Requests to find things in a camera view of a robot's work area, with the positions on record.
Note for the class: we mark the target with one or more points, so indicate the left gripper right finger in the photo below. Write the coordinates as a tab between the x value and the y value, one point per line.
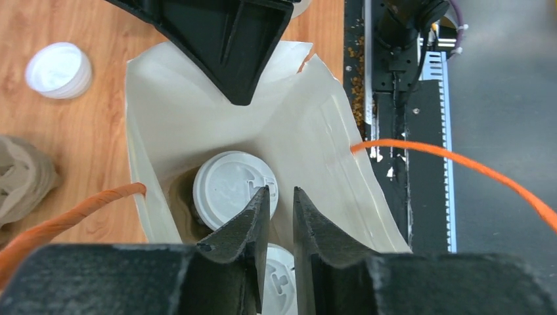
336	274

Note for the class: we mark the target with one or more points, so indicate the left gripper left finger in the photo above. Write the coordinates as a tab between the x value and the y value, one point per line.
224	273

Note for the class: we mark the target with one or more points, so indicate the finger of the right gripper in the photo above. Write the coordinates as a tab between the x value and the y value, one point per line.
230	41

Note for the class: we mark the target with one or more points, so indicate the single cardboard carrier tray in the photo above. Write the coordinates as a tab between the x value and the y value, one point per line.
181	204

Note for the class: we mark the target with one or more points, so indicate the white plastic cup lid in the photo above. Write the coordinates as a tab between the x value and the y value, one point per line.
225	184

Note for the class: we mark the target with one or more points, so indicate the white paper bakery bag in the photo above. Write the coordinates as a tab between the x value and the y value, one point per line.
299	123

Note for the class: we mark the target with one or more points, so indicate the stack of white lids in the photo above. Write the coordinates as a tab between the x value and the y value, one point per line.
59	71

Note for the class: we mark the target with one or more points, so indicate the cardboard cup carrier tray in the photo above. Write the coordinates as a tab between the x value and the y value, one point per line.
27	176

